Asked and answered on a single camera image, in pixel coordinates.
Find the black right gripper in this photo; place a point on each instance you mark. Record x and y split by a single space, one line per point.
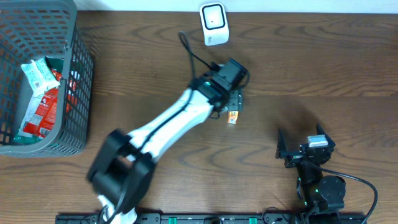
282 152

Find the red snack bag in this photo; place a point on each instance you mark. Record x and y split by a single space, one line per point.
39 118

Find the green gloves package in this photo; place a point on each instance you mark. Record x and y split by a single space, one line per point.
40 115

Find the grey plastic mesh basket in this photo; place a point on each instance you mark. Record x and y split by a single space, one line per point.
31 30

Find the small orange carton box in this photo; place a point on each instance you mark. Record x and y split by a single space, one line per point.
233 117

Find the white green wipes pack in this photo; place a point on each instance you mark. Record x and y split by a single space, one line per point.
40 77

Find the white barcode scanner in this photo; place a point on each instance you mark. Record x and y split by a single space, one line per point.
214 23

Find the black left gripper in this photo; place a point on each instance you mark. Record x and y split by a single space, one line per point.
237 101

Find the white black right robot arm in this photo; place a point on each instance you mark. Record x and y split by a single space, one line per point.
321 194

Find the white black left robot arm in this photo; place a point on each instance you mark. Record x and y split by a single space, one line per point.
123 169

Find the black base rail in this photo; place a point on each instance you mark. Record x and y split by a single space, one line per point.
269 218

